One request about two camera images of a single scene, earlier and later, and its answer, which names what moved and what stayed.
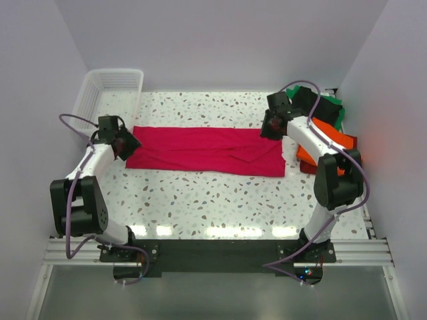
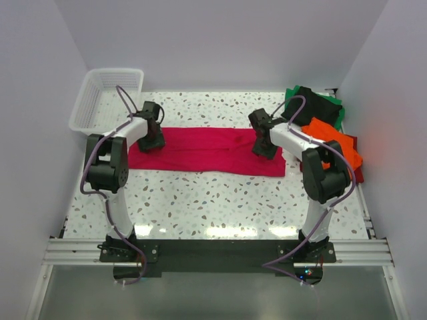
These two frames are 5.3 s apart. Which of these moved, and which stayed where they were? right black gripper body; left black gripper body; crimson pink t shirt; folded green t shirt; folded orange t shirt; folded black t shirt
Moved: left black gripper body; right black gripper body
Stayed: folded black t shirt; crimson pink t shirt; folded orange t shirt; folded green t shirt
